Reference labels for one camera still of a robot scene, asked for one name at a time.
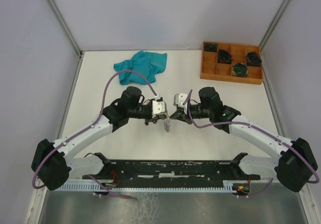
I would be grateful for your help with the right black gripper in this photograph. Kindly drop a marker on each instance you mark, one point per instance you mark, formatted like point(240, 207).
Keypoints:
point(180, 114)

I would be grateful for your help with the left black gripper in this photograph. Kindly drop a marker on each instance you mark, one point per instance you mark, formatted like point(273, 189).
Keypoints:
point(155, 118)

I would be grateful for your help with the metal keyring holder yellow tip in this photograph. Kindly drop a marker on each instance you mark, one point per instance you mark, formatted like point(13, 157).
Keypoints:
point(166, 123)

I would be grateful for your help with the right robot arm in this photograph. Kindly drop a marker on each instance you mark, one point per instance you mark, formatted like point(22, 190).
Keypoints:
point(289, 161)

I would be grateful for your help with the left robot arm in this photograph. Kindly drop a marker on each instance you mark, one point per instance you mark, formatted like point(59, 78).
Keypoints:
point(55, 162)

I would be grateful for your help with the wooden compartment tray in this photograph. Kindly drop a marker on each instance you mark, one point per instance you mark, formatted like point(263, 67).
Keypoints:
point(212, 70)

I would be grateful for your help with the teal cloth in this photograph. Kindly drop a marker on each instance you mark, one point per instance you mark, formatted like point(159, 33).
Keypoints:
point(148, 64)

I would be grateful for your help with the dark rolled sock top-left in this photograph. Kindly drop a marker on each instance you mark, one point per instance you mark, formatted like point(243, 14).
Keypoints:
point(210, 47)

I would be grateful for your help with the dark rolled sock yellow-patterned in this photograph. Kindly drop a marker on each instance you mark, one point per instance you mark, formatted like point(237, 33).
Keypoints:
point(240, 70)

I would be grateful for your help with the left status led board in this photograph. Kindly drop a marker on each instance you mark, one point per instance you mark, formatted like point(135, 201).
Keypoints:
point(111, 184)

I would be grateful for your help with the status led board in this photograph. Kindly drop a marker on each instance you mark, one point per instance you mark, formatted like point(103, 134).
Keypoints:
point(243, 189)
point(111, 184)

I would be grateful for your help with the dark rolled sock right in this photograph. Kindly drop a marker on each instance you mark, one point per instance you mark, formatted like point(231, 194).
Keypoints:
point(253, 59)

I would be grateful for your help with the right status led board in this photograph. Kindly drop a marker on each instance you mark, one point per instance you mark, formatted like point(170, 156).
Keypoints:
point(243, 189)

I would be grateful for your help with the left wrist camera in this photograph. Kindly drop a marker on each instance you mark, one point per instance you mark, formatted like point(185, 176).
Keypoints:
point(159, 107)

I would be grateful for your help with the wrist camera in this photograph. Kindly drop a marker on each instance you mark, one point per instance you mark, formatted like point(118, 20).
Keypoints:
point(180, 99)
point(159, 107)

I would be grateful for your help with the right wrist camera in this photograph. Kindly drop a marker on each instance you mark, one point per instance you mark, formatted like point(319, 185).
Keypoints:
point(180, 99)

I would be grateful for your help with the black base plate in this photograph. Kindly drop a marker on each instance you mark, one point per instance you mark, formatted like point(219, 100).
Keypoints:
point(174, 173)

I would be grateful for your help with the white slotted cable duct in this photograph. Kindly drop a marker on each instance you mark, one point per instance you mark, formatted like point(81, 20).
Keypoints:
point(92, 186)

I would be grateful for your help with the left corner aluminium post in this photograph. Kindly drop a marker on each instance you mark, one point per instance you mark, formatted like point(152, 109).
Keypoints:
point(64, 26)

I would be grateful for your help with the corner aluminium post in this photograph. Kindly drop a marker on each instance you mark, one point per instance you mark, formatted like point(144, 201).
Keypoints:
point(274, 23)
point(64, 26)

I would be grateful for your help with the right corner aluminium post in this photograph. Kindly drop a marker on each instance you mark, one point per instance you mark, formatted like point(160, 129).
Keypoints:
point(274, 23)

